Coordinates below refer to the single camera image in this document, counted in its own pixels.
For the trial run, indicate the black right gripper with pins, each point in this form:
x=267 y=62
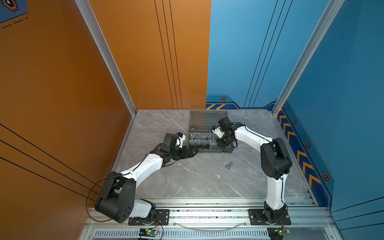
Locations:
x=219 y=143

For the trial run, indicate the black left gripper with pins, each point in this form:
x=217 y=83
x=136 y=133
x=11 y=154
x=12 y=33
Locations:
x=185 y=154

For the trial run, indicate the silver hex bolt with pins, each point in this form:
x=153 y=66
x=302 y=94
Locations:
x=229 y=166

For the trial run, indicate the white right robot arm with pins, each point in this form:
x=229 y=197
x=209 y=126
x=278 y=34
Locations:
x=275 y=158

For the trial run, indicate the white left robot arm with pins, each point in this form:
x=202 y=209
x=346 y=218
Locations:
x=117 y=199

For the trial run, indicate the grey plastic organizer box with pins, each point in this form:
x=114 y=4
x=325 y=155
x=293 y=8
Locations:
x=201 y=122

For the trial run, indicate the green circuit board left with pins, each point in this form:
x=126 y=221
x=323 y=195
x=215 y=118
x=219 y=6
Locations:
x=147 y=234

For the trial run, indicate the green circuit board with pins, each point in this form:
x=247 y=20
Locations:
x=277 y=234
x=147 y=234

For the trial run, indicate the green circuit board right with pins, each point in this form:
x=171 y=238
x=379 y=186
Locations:
x=277 y=234

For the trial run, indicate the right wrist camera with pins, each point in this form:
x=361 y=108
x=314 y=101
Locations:
x=216 y=129

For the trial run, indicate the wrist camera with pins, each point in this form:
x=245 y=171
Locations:
x=180 y=140
x=216 y=129

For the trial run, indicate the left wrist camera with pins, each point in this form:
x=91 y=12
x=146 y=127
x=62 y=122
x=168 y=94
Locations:
x=180 y=140

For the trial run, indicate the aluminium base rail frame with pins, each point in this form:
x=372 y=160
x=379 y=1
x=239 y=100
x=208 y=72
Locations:
x=219 y=219

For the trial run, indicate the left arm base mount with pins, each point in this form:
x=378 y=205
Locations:
x=146 y=213

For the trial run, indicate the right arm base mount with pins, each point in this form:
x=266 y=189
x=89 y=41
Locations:
x=268 y=216

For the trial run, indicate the aluminium corner post right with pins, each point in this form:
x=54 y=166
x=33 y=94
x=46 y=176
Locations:
x=317 y=36

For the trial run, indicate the aluminium corner post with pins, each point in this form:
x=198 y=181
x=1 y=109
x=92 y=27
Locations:
x=104 y=49
x=317 y=36

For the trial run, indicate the aluminium corner post left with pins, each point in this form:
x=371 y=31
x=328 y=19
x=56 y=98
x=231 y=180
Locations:
x=104 y=49

